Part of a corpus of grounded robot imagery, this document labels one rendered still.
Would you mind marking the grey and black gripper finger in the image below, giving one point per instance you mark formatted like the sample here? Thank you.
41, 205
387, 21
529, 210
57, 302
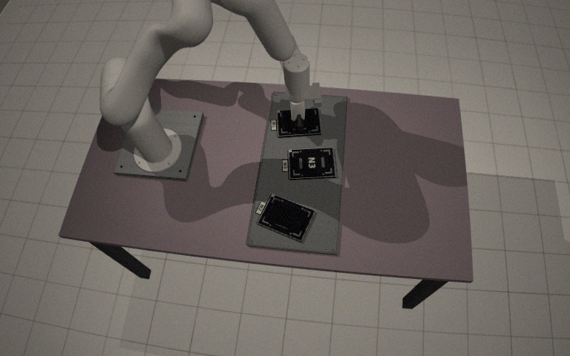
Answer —
299, 126

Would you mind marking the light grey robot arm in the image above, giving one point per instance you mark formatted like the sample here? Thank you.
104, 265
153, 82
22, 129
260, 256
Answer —
190, 23

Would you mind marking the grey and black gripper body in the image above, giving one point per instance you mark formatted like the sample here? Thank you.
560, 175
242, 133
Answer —
297, 108

